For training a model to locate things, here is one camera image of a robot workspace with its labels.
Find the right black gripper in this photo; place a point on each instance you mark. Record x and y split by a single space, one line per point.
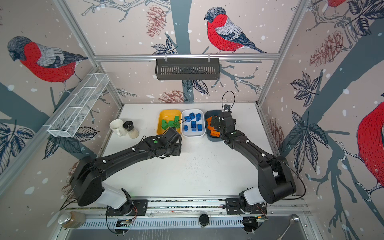
217 125

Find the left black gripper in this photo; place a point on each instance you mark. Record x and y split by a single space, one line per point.
178 149

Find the orange lego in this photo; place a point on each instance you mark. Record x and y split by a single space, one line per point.
211 128
208 121
215 134

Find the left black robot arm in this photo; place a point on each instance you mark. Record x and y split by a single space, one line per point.
87 179

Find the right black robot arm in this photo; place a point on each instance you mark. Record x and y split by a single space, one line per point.
275 179

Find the dark teal plastic bin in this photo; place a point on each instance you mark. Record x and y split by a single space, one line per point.
210 114

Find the yellow plastic bin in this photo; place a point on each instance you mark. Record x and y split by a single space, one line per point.
168 115

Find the white plastic bin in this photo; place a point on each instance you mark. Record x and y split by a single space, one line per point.
192 133

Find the glass grinder black cap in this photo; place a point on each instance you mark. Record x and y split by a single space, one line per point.
131 130

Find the white ceramic mug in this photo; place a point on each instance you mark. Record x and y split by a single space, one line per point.
117 127

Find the black round knob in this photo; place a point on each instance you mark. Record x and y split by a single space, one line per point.
204 220

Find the metal ladle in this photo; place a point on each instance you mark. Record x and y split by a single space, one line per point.
293 220

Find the glass jar metal lid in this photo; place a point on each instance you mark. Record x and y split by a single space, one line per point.
72 220

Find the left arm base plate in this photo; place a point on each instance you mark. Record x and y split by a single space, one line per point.
130 208

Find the black wire basket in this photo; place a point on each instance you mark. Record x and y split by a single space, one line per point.
187 69

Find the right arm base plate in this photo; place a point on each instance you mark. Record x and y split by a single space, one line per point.
238 206

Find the white wire mesh tray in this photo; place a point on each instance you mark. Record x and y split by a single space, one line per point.
81 102

